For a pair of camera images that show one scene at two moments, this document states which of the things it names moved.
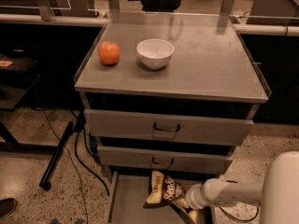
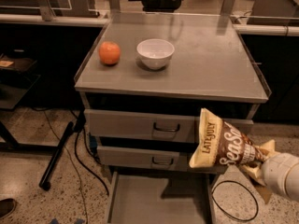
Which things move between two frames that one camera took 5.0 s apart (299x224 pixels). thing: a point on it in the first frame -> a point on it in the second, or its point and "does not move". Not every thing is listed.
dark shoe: (7, 206) does not move
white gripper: (193, 197) -> (275, 174)
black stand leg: (46, 179) does not move
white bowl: (155, 53) does not move
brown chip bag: (163, 190) -> (220, 143)
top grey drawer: (168, 127) does not move
